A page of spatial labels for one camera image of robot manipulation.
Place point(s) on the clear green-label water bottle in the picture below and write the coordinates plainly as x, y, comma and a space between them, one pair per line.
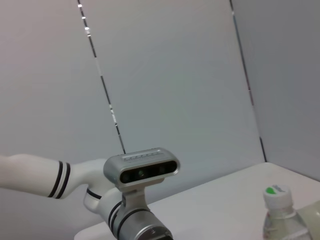
280, 215

